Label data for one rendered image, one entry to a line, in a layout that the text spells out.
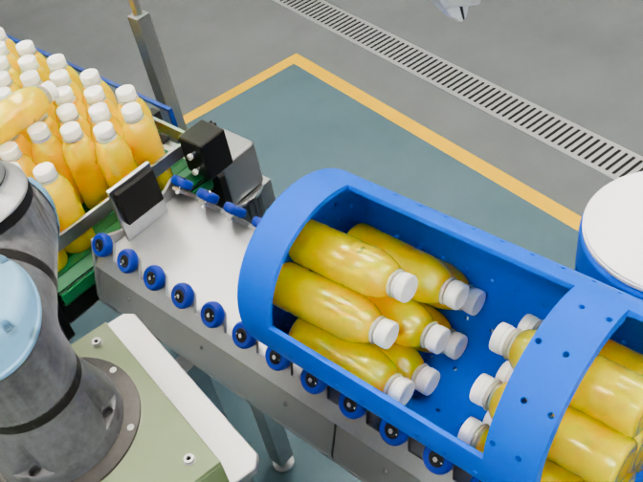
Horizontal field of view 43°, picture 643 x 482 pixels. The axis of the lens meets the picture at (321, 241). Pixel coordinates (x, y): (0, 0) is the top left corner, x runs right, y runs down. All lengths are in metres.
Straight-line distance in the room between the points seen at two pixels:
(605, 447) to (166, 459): 0.48
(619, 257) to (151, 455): 0.73
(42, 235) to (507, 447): 0.55
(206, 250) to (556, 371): 0.80
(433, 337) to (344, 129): 2.21
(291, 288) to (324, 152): 2.06
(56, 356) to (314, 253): 0.42
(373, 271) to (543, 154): 2.06
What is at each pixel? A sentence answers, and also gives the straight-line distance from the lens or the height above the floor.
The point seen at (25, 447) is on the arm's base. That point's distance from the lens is 0.91.
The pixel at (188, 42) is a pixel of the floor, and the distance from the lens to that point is 4.06.
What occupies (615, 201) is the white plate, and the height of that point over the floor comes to 1.04.
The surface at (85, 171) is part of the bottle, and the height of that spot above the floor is 1.01.
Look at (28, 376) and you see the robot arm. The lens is 0.83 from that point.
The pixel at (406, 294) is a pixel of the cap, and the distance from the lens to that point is 1.07.
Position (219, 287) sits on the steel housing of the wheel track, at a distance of 1.44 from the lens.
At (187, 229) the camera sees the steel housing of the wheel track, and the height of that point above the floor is 0.93.
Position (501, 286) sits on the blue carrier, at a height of 1.06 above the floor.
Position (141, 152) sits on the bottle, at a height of 1.01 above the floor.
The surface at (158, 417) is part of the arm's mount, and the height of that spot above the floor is 1.21.
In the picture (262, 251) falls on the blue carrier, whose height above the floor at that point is 1.20.
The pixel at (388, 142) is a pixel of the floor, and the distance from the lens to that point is 3.17.
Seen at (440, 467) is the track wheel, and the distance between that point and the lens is 1.14.
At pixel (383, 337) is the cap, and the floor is 1.11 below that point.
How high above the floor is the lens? 1.95
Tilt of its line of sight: 44 degrees down
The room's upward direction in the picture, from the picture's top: 12 degrees counter-clockwise
